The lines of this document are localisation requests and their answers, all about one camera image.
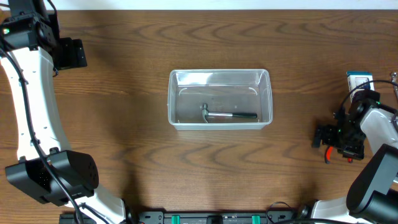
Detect red black pliers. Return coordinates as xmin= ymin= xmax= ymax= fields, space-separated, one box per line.
xmin=324 ymin=146 xmax=353 ymax=164

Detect blue white screwdriver box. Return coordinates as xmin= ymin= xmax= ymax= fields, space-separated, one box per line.
xmin=346 ymin=71 xmax=375 ymax=101

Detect silver wrench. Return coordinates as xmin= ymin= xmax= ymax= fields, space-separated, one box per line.
xmin=391 ymin=72 xmax=398 ymax=99

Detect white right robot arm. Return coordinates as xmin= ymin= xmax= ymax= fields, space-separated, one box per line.
xmin=310 ymin=90 xmax=397 ymax=223

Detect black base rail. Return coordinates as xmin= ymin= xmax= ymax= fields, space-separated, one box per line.
xmin=58 ymin=210 xmax=371 ymax=224

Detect small claw hammer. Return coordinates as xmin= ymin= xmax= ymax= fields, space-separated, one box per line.
xmin=201 ymin=103 xmax=257 ymax=123

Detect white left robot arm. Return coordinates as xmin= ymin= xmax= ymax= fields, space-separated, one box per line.
xmin=1 ymin=0 xmax=133 ymax=223

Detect clear plastic container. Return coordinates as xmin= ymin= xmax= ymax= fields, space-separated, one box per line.
xmin=167 ymin=69 xmax=273 ymax=131

